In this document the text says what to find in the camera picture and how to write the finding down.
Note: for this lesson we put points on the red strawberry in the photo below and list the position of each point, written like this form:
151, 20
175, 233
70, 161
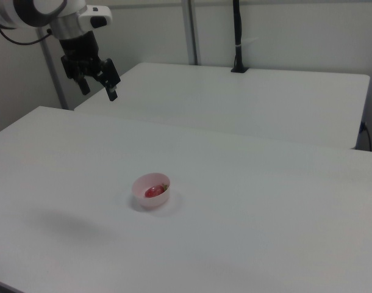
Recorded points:
152, 192

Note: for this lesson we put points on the white side table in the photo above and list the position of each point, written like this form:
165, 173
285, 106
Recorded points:
234, 103

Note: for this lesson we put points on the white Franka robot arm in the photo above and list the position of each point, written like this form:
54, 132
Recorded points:
68, 9

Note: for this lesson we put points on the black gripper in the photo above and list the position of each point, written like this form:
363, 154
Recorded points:
79, 49

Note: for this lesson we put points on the grey metal frame post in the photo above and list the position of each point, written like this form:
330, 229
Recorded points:
53, 76
192, 30

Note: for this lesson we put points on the pink plastic bowl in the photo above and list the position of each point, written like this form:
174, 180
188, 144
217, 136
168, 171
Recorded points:
152, 203

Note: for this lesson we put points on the black camera pole with base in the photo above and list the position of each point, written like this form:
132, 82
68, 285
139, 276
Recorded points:
238, 30

